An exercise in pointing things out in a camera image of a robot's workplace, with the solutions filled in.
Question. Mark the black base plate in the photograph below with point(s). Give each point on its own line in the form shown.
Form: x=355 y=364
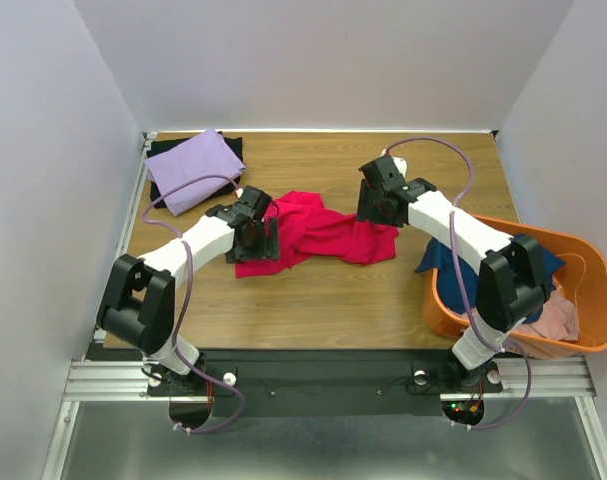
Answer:
x=324 y=383

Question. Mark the folded black t shirt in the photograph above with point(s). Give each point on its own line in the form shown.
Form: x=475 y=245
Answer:
x=158 y=150

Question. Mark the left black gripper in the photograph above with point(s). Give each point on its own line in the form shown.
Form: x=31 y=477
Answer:
x=268 y=248

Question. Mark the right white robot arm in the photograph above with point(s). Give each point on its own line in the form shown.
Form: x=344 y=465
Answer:
x=469 y=240

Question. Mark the orange plastic basket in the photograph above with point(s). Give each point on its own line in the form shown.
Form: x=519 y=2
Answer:
x=582 y=280

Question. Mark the folded lilac t shirt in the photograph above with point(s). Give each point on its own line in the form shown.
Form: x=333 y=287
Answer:
x=193 y=170

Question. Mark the pink t shirt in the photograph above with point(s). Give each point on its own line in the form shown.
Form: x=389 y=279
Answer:
x=554 y=334

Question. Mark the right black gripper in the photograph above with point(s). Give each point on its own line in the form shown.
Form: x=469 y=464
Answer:
x=370 y=209

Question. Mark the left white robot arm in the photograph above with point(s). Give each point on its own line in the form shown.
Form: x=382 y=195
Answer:
x=146 y=298

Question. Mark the red t shirt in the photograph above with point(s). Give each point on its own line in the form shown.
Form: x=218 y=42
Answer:
x=307 y=228

